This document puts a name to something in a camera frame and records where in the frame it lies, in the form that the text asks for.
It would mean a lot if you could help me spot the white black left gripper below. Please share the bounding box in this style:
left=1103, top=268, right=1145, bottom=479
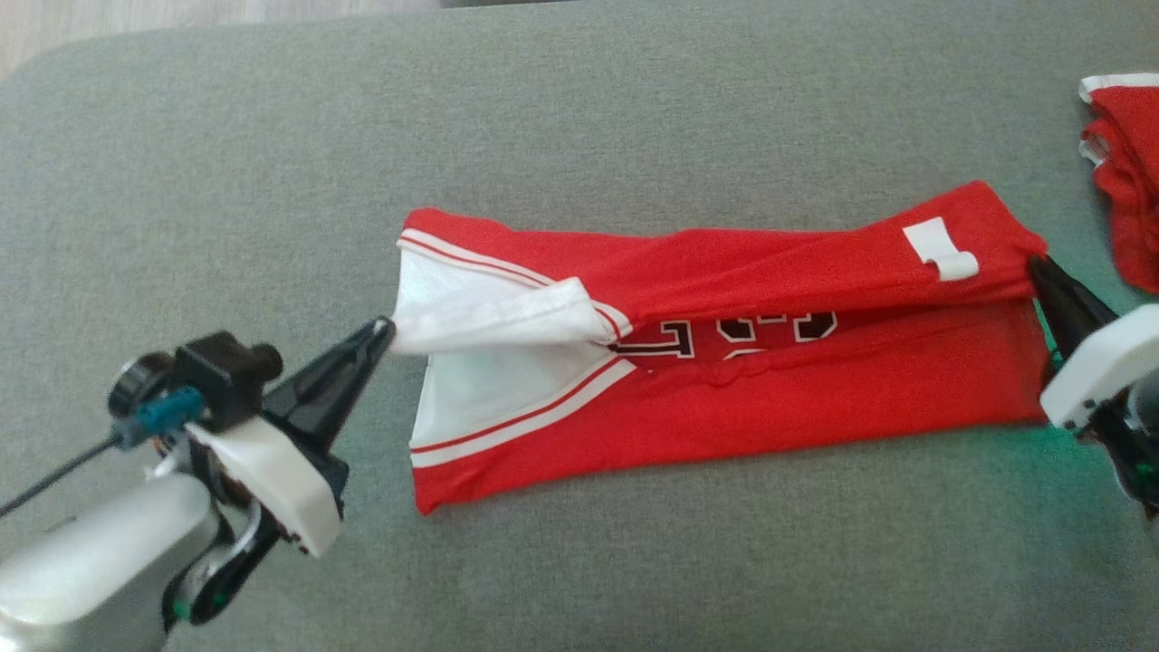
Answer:
left=186, top=318, right=397, bottom=558

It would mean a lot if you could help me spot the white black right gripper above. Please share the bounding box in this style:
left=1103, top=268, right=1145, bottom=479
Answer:
left=1030, top=255, right=1159, bottom=431

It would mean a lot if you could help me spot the red jersey with white trim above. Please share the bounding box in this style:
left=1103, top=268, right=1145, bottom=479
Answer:
left=389, top=179, right=1051, bottom=515

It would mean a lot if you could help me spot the crumpled red white garment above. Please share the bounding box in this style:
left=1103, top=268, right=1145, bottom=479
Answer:
left=1078, top=72, right=1159, bottom=295

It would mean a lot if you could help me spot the large grey fabric sofa seat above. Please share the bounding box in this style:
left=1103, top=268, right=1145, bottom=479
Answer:
left=0, top=0, right=1159, bottom=652

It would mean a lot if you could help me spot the blue cable connector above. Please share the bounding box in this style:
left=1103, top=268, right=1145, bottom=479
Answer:
left=118, top=388, right=205, bottom=451

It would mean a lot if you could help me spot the thin black cable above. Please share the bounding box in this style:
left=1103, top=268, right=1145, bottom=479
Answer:
left=0, top=435, right=128, bottom=519

